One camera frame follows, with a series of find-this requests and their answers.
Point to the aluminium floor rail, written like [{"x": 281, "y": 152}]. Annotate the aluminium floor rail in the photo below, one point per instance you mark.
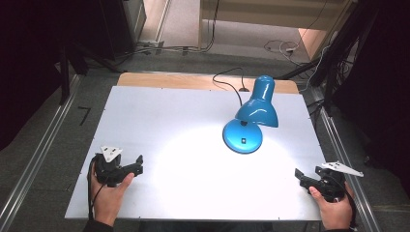
[
  {"x": 346, "y": 154},
  {"x": 35, "y": 154}
]

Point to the person's right hand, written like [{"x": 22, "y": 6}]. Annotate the person's right hand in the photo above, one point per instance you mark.
[{"x": 335, "y": 212}]

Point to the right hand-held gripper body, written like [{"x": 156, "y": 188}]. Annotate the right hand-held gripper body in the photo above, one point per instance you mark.
[{"x": 332, "y": 187}]

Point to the dark cabinet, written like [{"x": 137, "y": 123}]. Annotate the dark cabinet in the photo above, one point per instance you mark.
[{"x": 121, "y": 25}]

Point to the black metal stand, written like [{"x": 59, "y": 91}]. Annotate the black metal stand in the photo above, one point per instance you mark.
[
  {"x": 64, "y": 74},
  {"x": 335, "y": 61}
]

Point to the grey power strip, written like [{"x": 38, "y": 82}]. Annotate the grey power strip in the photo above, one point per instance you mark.
[{"x": 151, "y": 45}]

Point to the person's left hand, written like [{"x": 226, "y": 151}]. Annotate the person's left hand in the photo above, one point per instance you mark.
[{"x": 108, "y": 199}]

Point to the blue desk lamp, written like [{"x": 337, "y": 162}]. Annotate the blue desk lamp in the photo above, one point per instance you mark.
[{"x": 254, "y": 125}]

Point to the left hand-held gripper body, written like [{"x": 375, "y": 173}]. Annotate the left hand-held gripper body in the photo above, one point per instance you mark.
[{"x": 108, "y": 167}]

